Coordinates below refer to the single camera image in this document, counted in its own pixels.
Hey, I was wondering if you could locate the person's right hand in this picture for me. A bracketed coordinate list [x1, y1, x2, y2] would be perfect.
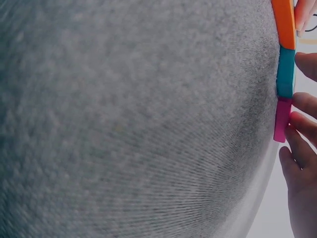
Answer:
[279, 52, 317, 238]

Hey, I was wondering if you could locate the person's left hand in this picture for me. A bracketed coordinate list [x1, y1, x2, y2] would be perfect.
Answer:
[294, 0, 317, 32]

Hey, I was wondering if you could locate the pink rectangular block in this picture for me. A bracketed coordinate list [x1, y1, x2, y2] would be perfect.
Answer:
[273, 97, 293, 143]

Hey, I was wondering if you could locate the teal rectangular block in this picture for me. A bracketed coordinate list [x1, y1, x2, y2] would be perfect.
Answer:
[275, 46, 297, 99]

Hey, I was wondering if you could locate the orange rectangular block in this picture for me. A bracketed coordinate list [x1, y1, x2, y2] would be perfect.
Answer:
[270, 0, 297, 51]

